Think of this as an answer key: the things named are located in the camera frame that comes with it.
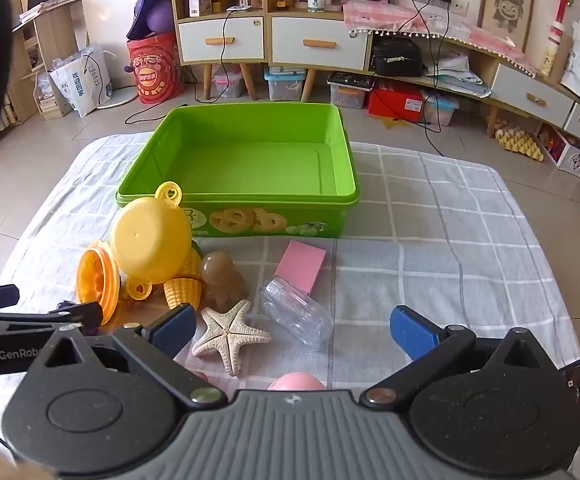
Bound clear plastic case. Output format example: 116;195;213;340
260;277;334;351

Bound white starfish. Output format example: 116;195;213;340
191;300;272;376

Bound framed cartoon picture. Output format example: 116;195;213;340
477;0;536;53

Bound yellow toy pot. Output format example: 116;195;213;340
109;181;194;303

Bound wooden shelf cabinet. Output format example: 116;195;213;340
168;0;271;102
267;0;375;103

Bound pink doll toy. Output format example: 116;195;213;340
267;372;327;392

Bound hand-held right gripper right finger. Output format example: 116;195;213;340
360;305;558;408

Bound red bag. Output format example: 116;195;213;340
126;32;178;105

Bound yellow toy corn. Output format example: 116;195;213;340
162;242;203;311

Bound white shopping bag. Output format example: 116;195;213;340
50;44;113;117

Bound clear storage bin blue lid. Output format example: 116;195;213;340
264;66;306;102

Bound grey checked cloth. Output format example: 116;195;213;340
0;132;580;411

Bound orange yellow toy fruit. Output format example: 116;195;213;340
76;241;122;318

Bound pink block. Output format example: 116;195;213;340
274;240;327;296

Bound yellow egg tray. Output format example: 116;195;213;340
494;120;546;162

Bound white printed carton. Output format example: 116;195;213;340
537;122;580;178

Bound green plastic box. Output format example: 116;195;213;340
116;103;361;239

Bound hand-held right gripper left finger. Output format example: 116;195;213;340
27;305;228;407

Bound brown rubber octopus toy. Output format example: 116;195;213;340
200;251;247;311

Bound white bottle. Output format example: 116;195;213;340
542;25;563;77

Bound wooden side shelf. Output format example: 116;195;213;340
7;0;88;121

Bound storage bin with black tray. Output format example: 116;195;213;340
327;72;375;109

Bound black bag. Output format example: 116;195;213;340
372;39;423;77

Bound purple plush toy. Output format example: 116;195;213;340
126;0;176;41

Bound long wooden low cabinet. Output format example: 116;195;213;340
342;2;580;161

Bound red cardboard box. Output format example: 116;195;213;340
367;82;425;122

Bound pink fringed cloth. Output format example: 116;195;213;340
342;0;541;78

